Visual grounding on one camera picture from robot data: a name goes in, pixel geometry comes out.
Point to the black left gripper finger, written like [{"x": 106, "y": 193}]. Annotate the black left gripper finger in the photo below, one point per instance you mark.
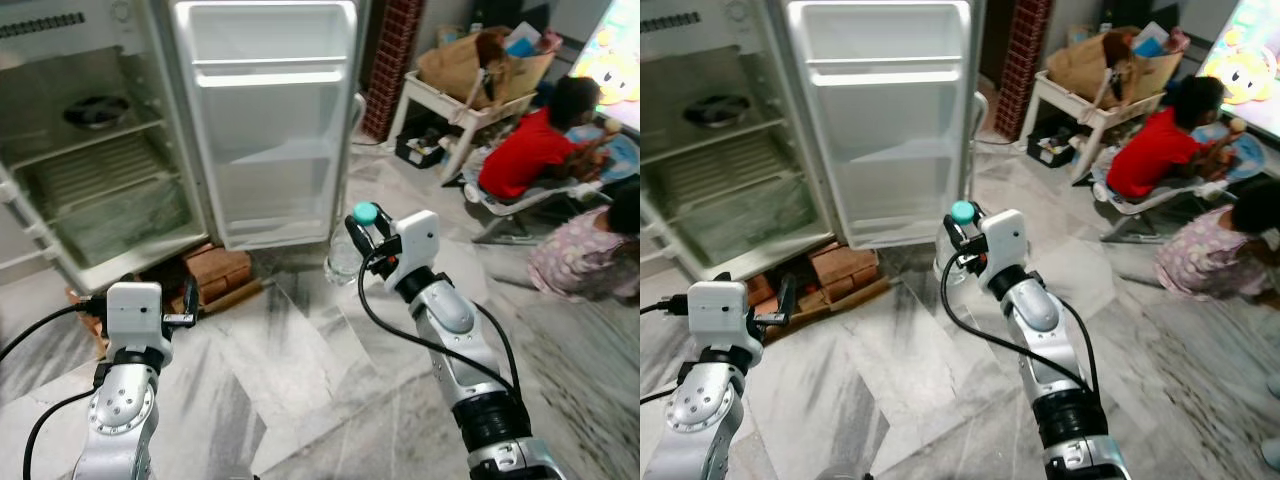
[
  {"x": 190, "y": 298},
  {"x": 787, "y": 296}
]

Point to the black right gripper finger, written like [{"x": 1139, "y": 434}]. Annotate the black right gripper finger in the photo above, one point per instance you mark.
[
  {"x": 955, "y": 238},
  {"x": 387, "y": 228},
  {"x": 980, "y": 224},
  {"x": 359, "y": 238}
]

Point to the clear bottle with teal cap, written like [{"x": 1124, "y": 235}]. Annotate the clear bottle with teal cap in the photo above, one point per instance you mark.
[
  {"x": 962, "y": 211},
  {"x": 365, "y": 212}
]

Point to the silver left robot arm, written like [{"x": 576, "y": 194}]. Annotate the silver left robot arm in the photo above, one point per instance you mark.
[
  {"x": 700, "y": 420},
  {"x": 115, "y": 420}
]

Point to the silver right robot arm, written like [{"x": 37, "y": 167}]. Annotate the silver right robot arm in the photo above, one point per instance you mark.
[
  {"x": 450, "y": 320},
  {"x": 1035, "y": 315}
]

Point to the clear fridge crisper drawer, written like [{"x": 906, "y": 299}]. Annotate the clear fridge crisper drawer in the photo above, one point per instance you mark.
[
  {"x": 760, "y": 225},
  {"x": 130, "y": 225}
]

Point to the silver fridge door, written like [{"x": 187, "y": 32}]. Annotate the silver fridge door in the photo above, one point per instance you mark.
[
  {"x": 270, "y": 120},
  {"x": 885, "y": 120}
]

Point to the silver mini fridge body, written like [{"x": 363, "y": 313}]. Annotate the silver mini fridge body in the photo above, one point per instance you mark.
[
  {"x": 700, "y": 60},
  {"x": 60, "y": 70}
]

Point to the black plastic bin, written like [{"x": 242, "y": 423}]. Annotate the black plastic bin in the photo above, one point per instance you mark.
[
  {"x": 420, "y": 150},
  {"x": 1050, "y": 150}
]

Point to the white table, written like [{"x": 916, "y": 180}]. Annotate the white table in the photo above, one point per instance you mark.
[
  {"x": 440, "y": 100},
  {"x": 1075, "y": 100}
]

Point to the child in red shirt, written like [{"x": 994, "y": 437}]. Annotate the child in red shirt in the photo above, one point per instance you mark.
[
  {"x": 1150, "y": 155},
  {"x": 520, "y": 155}
]

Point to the grey baby bouncer seat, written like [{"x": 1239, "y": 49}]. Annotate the grey baby bouncer seat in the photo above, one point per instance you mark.
[
  {"x": 540, "y": 200},
  {"x": 1160, "y": 200}
]

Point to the brown paper bag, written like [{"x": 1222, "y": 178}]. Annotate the brown paper bag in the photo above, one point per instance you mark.
[
  {"x": 450, "y": 65},
  {"x": 1085, "y": 65}
]

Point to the child in pink floral dress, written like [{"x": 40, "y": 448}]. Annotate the child in pink floral dress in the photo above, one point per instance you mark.
[
  {"x": 1200, "y": 255},
  {"x": 580, "y": 255}
]

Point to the black bowl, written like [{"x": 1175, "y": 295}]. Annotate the black bowl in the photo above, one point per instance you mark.
[
  {"x": 97, "y": 112},
  {"x": 718, "y": 110}
]

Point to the blue white packet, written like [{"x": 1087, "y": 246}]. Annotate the blue white packet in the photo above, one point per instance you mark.
[
  {"x": 522, "y": 40},
  {"x": 1150, "y": 40}
]

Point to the small pink toy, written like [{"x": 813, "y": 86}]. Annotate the small pink toy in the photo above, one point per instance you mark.
[
  {"x": 1178, "y": 40},
  {"x": 551, "y": 41}
]

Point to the colourful cartoon printed mat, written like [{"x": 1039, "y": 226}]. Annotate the colourful cartoon printed mat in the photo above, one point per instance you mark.
[
  {"x": 1245, "y": 65},
  {"x": 615, "y": 60}
]

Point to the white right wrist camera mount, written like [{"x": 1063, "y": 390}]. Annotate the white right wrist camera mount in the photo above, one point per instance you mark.
[
  {"x": 420, "y": 245},
  {"x": 1006, "y": 242}
]

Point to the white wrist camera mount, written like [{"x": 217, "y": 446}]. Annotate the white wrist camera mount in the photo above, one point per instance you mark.
[
  {"x": 135, "y": 315},
  {"x": 718, "y": 315},
  {"x": 420, "y": 245},
  {"x": 1006, "y": 242}
]

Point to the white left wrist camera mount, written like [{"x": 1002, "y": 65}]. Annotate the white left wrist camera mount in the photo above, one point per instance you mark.
[
  {"x": 718, "y": 315},
  {"x": 135, "y": 315}
]

